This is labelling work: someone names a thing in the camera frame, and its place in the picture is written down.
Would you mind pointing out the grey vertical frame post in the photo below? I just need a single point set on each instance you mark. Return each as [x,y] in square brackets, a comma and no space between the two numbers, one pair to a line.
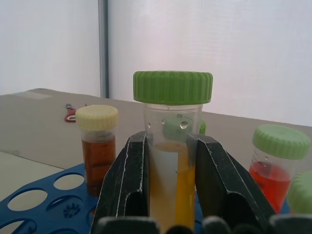
[103,48]

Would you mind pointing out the red and black tool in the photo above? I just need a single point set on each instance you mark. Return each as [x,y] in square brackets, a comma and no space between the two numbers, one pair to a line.
[70,115]

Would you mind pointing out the yellow liquid tube green cap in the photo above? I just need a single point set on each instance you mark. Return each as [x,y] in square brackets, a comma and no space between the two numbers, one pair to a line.
[170,95]

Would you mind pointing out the green capped test tube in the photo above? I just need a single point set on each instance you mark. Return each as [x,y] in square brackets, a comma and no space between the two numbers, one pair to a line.
[202,128]

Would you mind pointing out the blue test tube rack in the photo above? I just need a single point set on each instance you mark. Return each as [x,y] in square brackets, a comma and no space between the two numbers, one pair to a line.
[48,195]

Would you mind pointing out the brown liquid tube cream cap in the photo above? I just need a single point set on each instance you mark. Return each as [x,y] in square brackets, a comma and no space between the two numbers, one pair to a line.
[97,156]

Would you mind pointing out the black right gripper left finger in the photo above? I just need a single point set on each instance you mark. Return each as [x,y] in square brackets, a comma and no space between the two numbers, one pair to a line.
[126,175]

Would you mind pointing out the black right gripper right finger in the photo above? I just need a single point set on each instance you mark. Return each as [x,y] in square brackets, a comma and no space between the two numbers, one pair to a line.
[219,175]

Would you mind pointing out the red liquid tube green cap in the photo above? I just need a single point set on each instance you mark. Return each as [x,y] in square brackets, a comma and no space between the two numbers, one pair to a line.
[275,156]

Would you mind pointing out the green cap at right edge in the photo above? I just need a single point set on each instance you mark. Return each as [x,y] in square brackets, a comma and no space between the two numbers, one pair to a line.
[302,192]

